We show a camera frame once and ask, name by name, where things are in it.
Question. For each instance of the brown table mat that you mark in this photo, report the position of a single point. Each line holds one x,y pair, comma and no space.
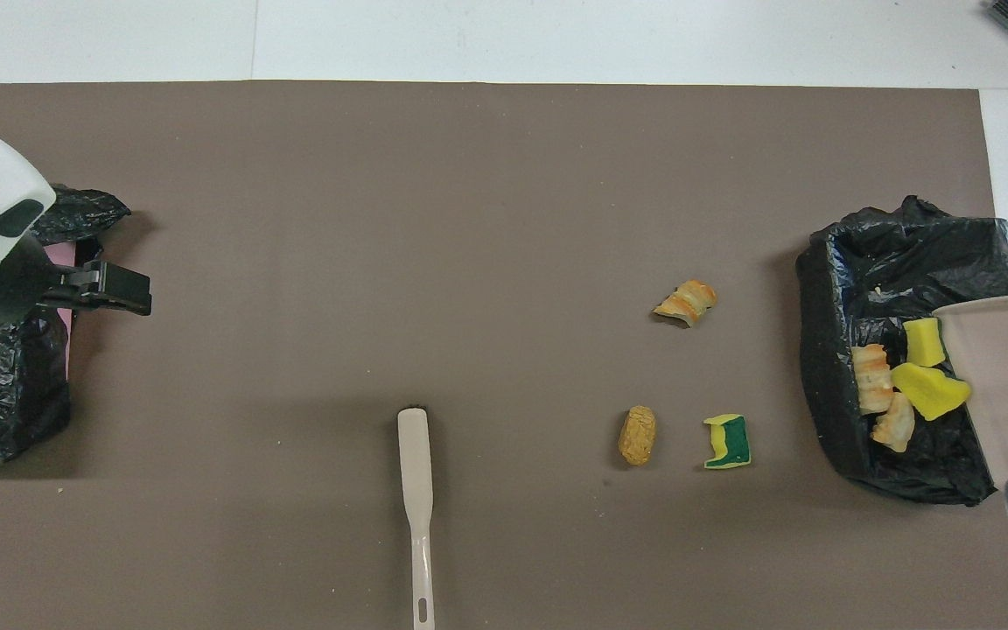
381,219

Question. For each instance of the green and yellow sponge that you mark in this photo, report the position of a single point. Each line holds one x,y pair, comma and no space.
731,442

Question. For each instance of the orange striped croissant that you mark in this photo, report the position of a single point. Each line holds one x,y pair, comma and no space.
871,376
688,302

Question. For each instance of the black trash bag bin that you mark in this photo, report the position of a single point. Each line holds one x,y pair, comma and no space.
906,254

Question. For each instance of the pink bin box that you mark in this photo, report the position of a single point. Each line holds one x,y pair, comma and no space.
69,350

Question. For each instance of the yellow sponge piece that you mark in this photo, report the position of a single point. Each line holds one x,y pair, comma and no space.
924,341
933,392

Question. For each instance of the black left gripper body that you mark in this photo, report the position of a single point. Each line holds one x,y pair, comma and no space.
31,284

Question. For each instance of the brown bread roll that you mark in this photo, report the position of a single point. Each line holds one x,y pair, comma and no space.
637,436

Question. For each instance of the pale bread chunk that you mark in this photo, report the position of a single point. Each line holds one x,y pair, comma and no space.
895,424

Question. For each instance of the beige brush with black bristles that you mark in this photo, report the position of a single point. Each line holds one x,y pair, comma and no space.
415,472

